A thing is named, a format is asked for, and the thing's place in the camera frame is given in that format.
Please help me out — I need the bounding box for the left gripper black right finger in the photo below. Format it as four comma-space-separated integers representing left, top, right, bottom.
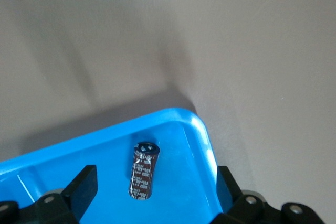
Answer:
209, 166, 323, 224

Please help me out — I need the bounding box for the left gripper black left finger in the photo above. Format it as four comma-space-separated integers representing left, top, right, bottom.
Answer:
0, 165, 98, 224

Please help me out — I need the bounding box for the long dark capacitor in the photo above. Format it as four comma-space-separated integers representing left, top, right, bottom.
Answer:
128, 142, 161, 201

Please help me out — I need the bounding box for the blue plastic tray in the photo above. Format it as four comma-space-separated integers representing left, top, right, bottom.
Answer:
0, 107, 225, 224

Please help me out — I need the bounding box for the brown table cover mat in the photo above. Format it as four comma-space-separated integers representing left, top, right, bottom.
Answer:
0, 0, 336, 224

